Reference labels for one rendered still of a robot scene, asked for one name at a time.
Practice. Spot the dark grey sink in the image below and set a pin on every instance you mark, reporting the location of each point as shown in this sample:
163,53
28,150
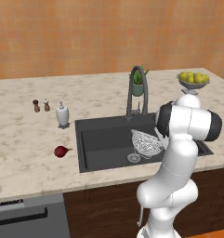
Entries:
107,142

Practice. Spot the yellow lemon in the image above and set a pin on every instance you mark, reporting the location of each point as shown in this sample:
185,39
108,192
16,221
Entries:
205,77
198,79
190,79
183,76

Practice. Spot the brown pepper mill dark top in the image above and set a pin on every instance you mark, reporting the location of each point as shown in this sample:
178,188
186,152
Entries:
36,107

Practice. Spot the dark grey arched faucet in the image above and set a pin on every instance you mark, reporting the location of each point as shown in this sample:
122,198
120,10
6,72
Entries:
129,102

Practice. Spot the white soap dispenser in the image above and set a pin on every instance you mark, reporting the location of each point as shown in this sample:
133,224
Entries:
62,115

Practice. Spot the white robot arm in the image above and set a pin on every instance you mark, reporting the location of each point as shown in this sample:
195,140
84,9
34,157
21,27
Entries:
178,155

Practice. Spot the green potted plant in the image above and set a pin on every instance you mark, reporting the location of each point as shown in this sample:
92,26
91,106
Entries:
137,83

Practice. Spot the grey dishwasher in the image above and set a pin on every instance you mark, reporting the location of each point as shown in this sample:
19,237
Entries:
29,221

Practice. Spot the grey footed fruit bowl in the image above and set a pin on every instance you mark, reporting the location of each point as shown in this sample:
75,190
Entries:
191,86

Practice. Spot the brown salt shaker white top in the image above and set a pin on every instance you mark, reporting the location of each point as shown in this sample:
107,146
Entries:
46,106

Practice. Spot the dark wooden cabinet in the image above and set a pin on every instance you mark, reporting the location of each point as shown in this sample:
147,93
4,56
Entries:
104,210

